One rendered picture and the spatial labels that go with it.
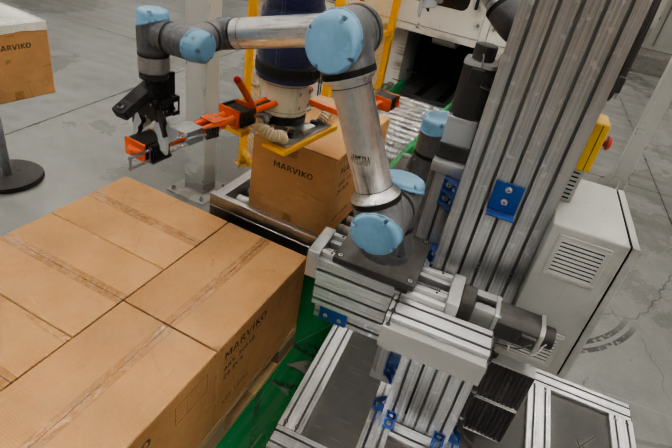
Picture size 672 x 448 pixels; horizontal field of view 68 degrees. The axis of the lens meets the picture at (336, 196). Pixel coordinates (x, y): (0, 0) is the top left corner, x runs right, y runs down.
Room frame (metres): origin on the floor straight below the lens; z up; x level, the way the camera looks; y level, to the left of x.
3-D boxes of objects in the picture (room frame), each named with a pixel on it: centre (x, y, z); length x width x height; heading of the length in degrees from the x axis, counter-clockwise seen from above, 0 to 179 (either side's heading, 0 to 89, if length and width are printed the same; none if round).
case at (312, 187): (2.10, 0.10, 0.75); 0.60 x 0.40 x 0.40; 159
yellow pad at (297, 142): (1.65, 0.16, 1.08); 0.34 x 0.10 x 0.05; 153
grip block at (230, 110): (1.47, 0.36, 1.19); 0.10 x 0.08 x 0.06; 63
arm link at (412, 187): (1.09, -0.16, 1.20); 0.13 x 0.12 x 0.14; 163
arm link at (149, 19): (1.17, 0.50, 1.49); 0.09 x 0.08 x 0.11; 73
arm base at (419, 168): (1.57, -0.30, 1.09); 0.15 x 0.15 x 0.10
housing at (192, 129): (1.28, 0.46, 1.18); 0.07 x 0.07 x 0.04; 63
